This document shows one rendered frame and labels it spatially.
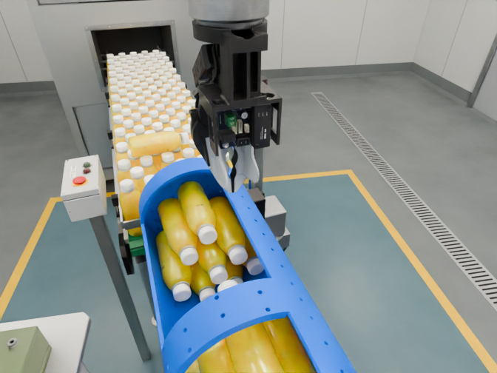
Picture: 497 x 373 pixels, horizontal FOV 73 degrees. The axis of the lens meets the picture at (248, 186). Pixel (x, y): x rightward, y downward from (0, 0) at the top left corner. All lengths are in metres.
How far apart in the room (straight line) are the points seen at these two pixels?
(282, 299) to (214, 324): 0.11
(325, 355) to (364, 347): 1.46
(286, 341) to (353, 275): 1.66
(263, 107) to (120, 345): 1.78
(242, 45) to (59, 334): 0.54
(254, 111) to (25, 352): 0.45
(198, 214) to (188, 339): 0.30
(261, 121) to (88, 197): 0.79
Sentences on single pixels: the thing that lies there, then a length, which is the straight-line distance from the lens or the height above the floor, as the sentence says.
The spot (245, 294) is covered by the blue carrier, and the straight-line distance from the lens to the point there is 0.54.
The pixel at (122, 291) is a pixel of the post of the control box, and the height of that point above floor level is 0.55.
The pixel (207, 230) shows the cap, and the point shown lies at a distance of 0.73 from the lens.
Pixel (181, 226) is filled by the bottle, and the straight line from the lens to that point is 0.80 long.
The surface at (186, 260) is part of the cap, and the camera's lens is 0.77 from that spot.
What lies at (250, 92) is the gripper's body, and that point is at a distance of 0.34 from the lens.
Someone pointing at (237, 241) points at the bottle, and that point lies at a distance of 0.76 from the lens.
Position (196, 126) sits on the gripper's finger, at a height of 1.50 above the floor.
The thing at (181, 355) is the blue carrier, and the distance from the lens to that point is 0.55.
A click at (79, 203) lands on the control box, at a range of 1.08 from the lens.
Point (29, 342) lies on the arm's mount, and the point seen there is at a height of 1.21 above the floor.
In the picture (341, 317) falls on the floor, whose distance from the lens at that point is 2.04.
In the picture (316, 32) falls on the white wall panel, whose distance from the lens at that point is 5.23.
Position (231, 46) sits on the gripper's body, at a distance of 0.30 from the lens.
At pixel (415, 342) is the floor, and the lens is 2.09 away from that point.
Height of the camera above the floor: 1.67
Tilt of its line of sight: 36 degrees down
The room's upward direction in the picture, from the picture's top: straight up
